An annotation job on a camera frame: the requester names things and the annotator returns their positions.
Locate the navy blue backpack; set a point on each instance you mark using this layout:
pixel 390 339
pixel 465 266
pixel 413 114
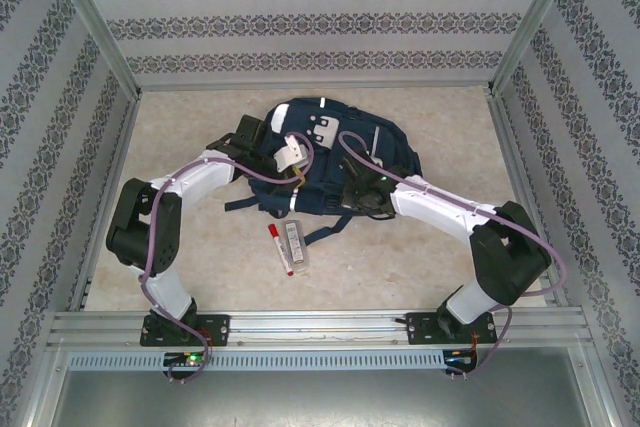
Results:
pixel 320 187

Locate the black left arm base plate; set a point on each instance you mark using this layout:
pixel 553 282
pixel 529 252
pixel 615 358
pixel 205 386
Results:
pixel 217 329

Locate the aluminium side rail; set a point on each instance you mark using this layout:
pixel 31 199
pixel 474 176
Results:
pixel 107 197
pixel 511 147

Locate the right aluminium side rail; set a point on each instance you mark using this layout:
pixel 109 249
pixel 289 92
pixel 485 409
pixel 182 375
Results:
pixel 511 147

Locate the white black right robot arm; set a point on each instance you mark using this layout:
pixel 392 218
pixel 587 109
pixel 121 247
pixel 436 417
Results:
pixel 510 257

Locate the aluminium frame post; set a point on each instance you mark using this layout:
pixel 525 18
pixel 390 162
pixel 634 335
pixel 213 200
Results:
pixel 91 14
pixel 537 14

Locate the left controller board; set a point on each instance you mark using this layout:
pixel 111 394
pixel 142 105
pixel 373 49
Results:
pixel 192 359

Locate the aluminium mounting rail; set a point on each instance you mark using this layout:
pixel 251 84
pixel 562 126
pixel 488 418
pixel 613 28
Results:
pixel 320 322

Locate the aluminium back rail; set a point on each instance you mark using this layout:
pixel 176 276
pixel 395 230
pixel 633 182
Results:
pixel 200 86

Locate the left aluminium frame post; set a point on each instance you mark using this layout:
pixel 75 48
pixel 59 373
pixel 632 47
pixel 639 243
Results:
pixel 91 14

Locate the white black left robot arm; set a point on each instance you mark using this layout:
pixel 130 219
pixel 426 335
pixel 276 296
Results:
pixel 145 227

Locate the right controller board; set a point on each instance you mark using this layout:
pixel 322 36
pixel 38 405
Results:
pixel 460 361

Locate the left aluminium side rail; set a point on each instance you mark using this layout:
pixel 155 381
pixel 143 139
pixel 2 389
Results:
pixel 107 197

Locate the grey metal panel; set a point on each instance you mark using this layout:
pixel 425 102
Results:
pixel 320 402

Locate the red white marker pen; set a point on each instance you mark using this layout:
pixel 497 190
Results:
pixel 281 249

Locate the right aluminium frame post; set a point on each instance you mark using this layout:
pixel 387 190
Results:
pixel 537 14

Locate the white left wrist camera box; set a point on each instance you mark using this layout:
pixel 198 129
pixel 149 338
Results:
pixel 287 154

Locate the clear plastic supply box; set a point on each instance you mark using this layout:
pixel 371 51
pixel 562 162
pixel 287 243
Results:
pixel 296 246

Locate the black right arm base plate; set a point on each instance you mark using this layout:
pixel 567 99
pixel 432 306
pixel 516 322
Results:
pixel 422 329

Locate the controller board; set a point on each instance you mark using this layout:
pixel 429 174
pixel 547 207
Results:
pixel 192 359
pixel 460 361

